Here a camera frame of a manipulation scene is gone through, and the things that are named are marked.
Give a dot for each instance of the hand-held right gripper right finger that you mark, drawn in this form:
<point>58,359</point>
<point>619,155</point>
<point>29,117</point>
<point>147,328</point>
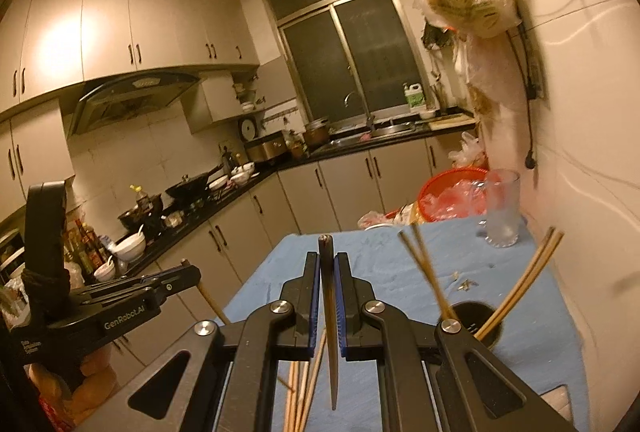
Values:
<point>342,307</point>

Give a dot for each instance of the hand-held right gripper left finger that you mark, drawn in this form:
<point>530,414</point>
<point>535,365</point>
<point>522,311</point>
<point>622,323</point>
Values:
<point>313,302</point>

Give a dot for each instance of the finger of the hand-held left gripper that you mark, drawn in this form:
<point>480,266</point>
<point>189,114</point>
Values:
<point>140,276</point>
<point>172,287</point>

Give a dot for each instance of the long brown chopstick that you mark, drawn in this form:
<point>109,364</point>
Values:
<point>212,302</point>
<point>412,254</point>
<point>527,282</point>
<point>513,282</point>
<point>423,248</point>

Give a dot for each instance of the dark brown chopstick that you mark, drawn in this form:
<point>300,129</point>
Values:
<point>331,377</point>

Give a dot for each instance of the black plastic cup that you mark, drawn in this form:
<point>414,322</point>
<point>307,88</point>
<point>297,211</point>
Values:
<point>472,317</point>

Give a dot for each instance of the person's left hand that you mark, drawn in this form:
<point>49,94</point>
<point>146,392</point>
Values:
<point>90,387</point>

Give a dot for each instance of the large white bowl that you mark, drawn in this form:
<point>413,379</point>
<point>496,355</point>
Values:
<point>129,248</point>

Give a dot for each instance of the small white bowl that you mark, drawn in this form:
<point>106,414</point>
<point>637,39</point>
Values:
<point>105,272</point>

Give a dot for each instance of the blue tablecloth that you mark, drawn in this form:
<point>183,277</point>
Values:
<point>390,272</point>

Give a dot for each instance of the black pot with ladle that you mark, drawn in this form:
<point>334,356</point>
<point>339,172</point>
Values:
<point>140,214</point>

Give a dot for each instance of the row of sauce bottles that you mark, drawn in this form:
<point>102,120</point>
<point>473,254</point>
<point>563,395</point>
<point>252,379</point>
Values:
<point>85,247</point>

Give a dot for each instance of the black kitchen countertop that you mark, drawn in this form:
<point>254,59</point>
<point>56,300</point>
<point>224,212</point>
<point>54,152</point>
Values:
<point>200,217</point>

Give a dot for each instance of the yellow capped oil bottle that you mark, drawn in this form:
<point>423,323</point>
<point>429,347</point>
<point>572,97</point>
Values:
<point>141,199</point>

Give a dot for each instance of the black wok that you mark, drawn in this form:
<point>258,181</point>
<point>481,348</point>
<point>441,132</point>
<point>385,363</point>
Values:
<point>190,186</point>

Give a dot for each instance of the beige lower cabinets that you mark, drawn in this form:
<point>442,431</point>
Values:
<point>345,192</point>

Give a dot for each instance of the beige cabinets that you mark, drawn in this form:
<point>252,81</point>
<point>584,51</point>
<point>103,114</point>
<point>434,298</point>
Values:
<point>345,192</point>
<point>125,27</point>

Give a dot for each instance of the red plastic basin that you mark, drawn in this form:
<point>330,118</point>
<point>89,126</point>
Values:
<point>440,184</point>

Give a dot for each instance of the metal cooking pot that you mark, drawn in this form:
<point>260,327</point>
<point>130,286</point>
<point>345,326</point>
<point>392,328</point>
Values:
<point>317,135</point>

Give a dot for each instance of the round dial kitchen scale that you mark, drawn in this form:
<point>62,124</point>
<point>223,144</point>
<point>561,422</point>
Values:
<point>248,128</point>

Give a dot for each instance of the range hood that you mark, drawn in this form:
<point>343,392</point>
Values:
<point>135,97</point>

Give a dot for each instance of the steel kitchen sink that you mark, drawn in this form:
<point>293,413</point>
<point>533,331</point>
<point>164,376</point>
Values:
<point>380,132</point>

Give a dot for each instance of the clear plastic mug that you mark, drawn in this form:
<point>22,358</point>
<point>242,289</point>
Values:
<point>502,212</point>

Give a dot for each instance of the white plastic bag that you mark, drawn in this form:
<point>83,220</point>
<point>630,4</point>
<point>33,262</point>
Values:
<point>467,152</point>

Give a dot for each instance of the metal sink faucet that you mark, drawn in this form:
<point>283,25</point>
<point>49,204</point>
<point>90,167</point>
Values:
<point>350,100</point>

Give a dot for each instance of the wooden cutting board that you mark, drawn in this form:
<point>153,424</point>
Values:
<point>452,120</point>

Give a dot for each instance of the white detergent bottle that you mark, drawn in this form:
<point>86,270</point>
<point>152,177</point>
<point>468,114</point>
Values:
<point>414,96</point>

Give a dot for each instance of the beige upper cabinets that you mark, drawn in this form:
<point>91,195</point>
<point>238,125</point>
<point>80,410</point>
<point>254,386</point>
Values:
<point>125,27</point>

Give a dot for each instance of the kitchen window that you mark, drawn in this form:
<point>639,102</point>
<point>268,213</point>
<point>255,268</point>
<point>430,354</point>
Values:
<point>350,37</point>

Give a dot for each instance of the dark hanging cloth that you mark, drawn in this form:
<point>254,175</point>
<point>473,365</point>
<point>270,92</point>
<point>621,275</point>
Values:
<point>437,36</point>

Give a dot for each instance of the wall power strip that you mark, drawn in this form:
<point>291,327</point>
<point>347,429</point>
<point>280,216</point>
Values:
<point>534,77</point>

